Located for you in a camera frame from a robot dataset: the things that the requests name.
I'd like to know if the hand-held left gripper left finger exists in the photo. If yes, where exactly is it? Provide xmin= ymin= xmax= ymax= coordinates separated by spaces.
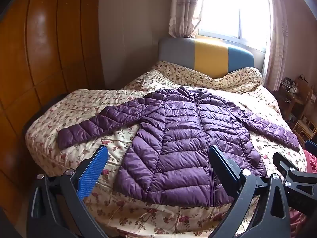
xmin=27 ymin=144 xmax=109 ymax=238

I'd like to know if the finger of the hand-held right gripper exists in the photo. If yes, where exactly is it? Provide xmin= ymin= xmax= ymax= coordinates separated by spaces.
xmin=305 ymin=140 xmax=317 ymax=159
xmin=272 ymin=152 xmax=300 ymax=176

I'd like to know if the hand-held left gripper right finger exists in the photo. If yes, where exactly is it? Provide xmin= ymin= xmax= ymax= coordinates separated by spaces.
xmin=209 ymin=146 xmax=290 ymax=238

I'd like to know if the purple puffer jacket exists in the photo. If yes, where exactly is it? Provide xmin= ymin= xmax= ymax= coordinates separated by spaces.
xmin=57 ymin=86 xmax=301 ymax=207

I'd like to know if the red cloth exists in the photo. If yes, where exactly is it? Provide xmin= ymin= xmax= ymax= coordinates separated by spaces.
xmin=288 ymin=151 xmax=317 ymax=238

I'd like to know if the rattan chair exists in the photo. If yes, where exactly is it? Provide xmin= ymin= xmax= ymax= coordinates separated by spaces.
xmin=293 ymin=89 xmax=317 ymax=143

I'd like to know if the cluttered wooden side table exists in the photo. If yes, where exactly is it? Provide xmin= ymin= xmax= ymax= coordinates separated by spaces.
xmin=280 ymin=76 xmax=306 ymax=119

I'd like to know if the large-flower floral quilt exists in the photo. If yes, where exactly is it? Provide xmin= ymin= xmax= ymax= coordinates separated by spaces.
xmin=25 ymin=71 xmax=310 ymax=238

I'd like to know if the small-flower floral blanket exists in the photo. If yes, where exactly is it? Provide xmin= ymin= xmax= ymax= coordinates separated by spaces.
xmin=151 ymin=61 xmax=263 ymax=95

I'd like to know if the grey yellow blue headboard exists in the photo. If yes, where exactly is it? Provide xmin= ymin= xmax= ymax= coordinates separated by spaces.
xmin=158 ymin=37 xmax=255 ymax=78

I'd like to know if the long patterned pink curtain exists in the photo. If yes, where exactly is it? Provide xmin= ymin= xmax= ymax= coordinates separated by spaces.
xmin=263 ymin=0 xmax=290 ymax=92

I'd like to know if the wooden wardrobe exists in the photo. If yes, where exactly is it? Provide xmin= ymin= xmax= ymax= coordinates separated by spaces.
xmin=0 ymin=0 xmax=104 ymax=179

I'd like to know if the window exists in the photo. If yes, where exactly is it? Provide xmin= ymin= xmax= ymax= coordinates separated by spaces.
xmin=198 ymin=0 xmax=271 ymax=45

